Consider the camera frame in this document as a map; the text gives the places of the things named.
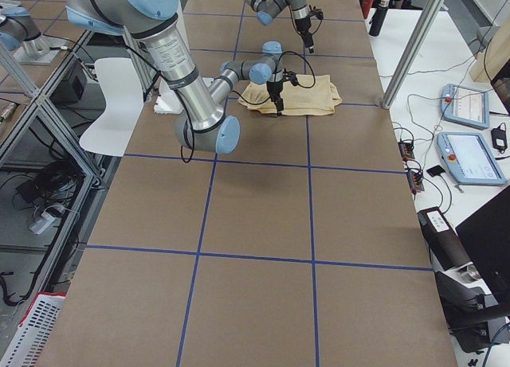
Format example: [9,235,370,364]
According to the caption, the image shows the blue teach pendant far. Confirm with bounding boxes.
[441,84,489,130]

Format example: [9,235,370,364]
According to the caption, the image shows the blue teach pendant near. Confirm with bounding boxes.
[436,132,507,186]

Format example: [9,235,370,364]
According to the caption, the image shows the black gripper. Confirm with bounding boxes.
[266,68,298,116]
[293,6,324,53]

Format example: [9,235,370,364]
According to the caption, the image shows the beige long-sleeve printed shirt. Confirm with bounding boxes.
[237,74,343,116]

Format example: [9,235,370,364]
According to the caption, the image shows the black power adapter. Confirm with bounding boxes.
[491,123,508,153]

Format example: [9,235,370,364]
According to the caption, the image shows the black water bottle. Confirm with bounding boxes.
[369,0,390,37]

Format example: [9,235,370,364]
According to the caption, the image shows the white perforated plastic basket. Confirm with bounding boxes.
[1,292,66,367]

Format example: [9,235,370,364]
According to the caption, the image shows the aluminium frame post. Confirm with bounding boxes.
[381,0,445,109]

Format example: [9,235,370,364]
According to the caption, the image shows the white plastic chair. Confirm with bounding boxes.
[79,57,144,157]

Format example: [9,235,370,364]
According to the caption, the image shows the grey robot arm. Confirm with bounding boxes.
[244,0,324,53]
[66,0,284,154]

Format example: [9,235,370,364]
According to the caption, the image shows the blue teach pendant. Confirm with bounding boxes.
[436,132,507,186]
[441,84,489,130]

